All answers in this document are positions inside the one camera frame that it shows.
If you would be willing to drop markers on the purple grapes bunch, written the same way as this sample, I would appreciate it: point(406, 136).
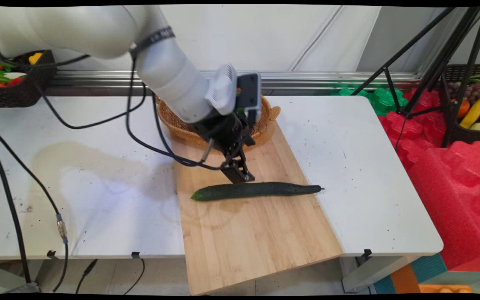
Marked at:
point(469, 89)

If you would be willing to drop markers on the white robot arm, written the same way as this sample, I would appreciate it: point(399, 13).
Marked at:
point(98, 29)

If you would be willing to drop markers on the woven wicker basket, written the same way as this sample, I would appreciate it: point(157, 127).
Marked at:
point(267, 118)

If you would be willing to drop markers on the aluminium rail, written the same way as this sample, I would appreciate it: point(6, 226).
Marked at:
point(327, 77)

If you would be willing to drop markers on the black basket with vegetables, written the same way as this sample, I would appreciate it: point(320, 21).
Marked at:
point(19, 96)

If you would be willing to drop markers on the black basket with fruit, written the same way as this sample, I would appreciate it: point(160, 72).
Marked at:
point(469, 135)

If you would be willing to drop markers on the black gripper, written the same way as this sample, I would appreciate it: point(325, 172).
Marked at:
point(223, 131)

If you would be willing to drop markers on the orange fruit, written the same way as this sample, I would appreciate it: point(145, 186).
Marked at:
point(463, 109)

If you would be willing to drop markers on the dark green cucumber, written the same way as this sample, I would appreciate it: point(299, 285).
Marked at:
point(256, 190)

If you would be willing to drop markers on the wooden cutting board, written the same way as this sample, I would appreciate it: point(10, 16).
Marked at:
point(256, 241)

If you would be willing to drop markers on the black tripod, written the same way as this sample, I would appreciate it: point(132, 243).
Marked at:
point(452, 50)

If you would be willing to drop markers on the yellow banana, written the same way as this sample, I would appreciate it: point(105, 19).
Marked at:
point(473, 111)

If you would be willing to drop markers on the grey table leg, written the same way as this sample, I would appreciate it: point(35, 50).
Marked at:
point(373, 273)

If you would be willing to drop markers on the red foam packing sheet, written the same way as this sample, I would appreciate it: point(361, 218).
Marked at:
point(452, 200)
point(415, 129)

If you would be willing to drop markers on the green foam packing sheet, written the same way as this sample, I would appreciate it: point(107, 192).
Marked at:
point(383, 100)

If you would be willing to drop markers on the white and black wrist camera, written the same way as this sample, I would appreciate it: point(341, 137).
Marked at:
point(223, 87)

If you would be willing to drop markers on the yellow toy vegetable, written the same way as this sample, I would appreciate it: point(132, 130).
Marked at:
point(35, 58)

